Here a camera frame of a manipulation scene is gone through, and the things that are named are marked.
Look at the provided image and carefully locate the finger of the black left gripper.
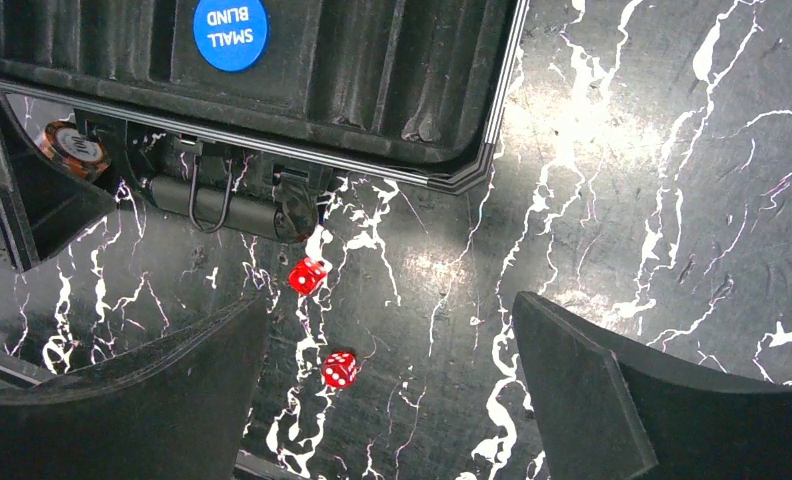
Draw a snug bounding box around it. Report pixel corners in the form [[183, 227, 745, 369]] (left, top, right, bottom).
[[0, 90, 116, 271]]

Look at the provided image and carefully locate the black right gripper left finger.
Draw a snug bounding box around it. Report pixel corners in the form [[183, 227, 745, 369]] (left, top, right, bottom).
[[0, 297, 269, 479]]

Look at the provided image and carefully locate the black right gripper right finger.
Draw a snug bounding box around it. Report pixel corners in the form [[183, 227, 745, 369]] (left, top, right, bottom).
[[512, 292, 792, 479]]

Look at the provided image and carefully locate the orange black chip stack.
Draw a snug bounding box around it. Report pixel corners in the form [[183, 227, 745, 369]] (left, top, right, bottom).
[[36, 120, 111, 182]]

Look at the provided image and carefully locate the red die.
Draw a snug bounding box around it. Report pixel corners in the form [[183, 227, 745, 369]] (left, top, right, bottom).
[[322, 351, 358, 389], [287, 257, 328, 296]]

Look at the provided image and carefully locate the blue small blind button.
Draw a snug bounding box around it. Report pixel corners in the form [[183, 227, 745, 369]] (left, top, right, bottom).
[[192, 0, 270, 73]]

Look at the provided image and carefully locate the black poker set case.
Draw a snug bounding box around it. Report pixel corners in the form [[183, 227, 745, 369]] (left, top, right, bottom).
[[0, 1, 527, 243]]

